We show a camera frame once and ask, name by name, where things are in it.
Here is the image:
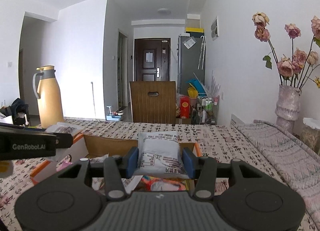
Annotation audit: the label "red snack bag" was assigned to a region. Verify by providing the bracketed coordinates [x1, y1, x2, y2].
[140, 176, 190, 191]

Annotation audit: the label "white packet front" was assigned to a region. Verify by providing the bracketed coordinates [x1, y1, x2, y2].
[134, 131, 189, 179]

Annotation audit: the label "white packet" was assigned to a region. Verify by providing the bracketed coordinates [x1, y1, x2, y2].
[45, 122, 84, 137]
[134, 131, 189, 179]

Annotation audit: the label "pink snack packet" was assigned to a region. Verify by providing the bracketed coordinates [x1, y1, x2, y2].
[56, 160, 72, 172]

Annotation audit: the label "red cardboard snack box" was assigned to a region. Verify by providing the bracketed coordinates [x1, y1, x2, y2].
[31, 135, 202, 200]

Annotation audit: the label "yellow thermos jug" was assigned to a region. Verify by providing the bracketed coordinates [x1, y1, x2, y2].
[33, 66, 64, 128]

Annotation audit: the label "wooden chair back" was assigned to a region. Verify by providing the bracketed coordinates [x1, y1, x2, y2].
[130, 81, 176, 125]

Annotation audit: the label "grey folded table runner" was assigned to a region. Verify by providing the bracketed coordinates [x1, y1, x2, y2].
[237, 120, 319, 227]

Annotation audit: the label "pink textured vase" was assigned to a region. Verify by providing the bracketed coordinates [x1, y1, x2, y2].
[275, 85, 301, 133]

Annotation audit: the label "dark front door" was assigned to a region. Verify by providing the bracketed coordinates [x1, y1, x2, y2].
[135, 38, 170, 81]

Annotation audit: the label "grey refrigerator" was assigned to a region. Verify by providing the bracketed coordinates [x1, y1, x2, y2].
[177, 35, 205, 95]

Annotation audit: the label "dried pink roses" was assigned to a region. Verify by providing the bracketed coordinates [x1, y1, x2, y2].
[252, 12, 319, 91]

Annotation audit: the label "wire storage rack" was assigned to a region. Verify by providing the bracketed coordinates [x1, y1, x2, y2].
[196, 95, 220, 125]

